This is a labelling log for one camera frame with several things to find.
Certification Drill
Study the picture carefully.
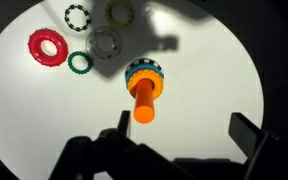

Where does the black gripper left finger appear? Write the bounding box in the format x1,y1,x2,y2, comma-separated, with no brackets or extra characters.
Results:
117,110,132,138

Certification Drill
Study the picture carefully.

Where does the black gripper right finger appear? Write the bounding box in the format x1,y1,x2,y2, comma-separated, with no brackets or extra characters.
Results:
228,112,269,165

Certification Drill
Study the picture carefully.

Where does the pink red ribbed ring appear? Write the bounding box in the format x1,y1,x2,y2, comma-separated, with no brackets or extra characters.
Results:
27,28,69,68

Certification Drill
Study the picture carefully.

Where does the orange stacking post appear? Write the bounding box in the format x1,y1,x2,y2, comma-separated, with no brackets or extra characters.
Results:
132,78,157,125

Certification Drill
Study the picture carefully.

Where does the orange bumpy ring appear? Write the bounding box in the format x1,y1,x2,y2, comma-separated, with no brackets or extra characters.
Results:
127,69,165,101

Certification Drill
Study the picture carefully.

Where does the clear ring with beads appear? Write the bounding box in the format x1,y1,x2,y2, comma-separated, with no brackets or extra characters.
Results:
85,25,124,60

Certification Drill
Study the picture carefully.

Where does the dark green ring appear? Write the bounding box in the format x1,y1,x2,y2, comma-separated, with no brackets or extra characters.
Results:
67,50,94,75

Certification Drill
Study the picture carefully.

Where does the lime green ring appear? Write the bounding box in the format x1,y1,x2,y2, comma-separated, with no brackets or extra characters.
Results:
103,0,135,30

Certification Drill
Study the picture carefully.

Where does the small black white ring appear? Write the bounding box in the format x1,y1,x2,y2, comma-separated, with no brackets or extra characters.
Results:
64,3,92,33

